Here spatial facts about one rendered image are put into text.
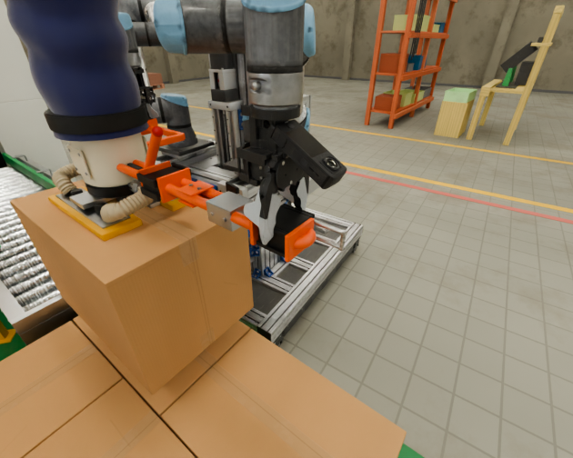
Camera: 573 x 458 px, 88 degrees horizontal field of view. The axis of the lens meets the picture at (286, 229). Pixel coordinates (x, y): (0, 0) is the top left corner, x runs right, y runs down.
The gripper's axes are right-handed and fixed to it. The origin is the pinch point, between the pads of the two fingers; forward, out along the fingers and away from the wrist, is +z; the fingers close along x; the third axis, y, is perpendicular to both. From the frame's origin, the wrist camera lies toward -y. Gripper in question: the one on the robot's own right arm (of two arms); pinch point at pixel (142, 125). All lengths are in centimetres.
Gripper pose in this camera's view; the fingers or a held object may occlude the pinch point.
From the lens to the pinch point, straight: 134.2
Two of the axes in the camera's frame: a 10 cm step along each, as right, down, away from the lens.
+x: 6.1, -4.3, 6.7
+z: 0.1, 8.4, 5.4
